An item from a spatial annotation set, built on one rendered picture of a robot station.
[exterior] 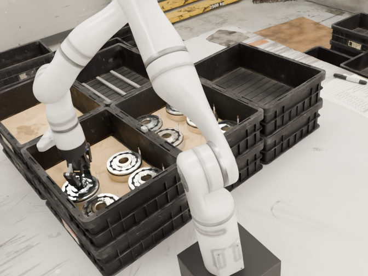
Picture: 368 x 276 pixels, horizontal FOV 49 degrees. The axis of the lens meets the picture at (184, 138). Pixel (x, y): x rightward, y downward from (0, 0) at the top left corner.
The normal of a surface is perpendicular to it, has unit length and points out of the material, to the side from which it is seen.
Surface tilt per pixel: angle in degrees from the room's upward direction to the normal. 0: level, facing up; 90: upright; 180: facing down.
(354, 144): 0
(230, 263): 89
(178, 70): 47
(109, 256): 90
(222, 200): 17
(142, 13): 53
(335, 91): 0
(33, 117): 0
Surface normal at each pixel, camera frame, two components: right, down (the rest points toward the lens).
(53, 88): 0.37, 0.38
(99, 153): -0.11, -0.80
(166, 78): -0.32, 0.07
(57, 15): 0.54, 0.45
